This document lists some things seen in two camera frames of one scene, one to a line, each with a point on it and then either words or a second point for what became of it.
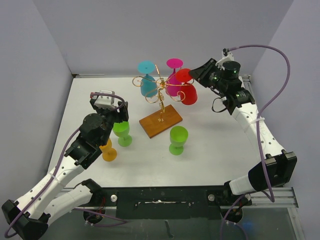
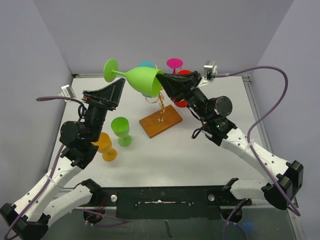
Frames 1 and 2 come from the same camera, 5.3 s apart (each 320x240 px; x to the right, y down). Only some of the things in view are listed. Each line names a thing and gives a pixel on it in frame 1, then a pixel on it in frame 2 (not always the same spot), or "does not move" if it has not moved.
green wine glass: [121, 130] does not move
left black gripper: [120, 116] to [109, 95]
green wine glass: [178, 136] to [144, 78]
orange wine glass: [109, 154] does not move
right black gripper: [201, 73] to [176, 86]
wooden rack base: [158, 121] does not move
